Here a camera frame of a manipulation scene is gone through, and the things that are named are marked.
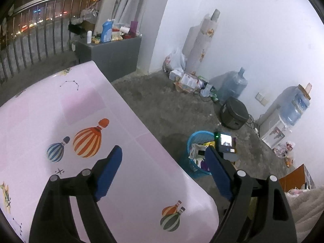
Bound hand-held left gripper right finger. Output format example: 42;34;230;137
205;147;298;243

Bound metal railing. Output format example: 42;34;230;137
0;0;104;81

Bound blue detergent bottle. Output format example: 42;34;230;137
101;19;115;43

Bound crumpled clear plastic bags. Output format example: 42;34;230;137
78;6;99;22

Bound white curtain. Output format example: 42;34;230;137
96;0;175;36

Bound black bag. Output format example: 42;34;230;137
68;23;85;34

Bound pile of packets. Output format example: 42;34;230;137
169;69;219;103

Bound white plastic bag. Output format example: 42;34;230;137
164;48;187;72

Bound orange wooden board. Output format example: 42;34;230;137
278;164;316;193

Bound wall socket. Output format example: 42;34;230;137
254;89;271;107

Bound white water dispenser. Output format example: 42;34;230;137
259;114;291;149

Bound rolled printed wallpaper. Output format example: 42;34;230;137
184;8;221;74

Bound clear bag of wrappers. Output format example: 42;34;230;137
273;142;296;167

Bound white fluffy blanket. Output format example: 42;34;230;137
285;186;324;243

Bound grey cabinet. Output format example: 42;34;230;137
75;35;142;83

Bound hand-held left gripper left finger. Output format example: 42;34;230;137
28;145;123;243

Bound blue mesh basket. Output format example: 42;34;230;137
187;131;215;176

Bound black round cooker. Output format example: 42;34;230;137
219;97;250;130

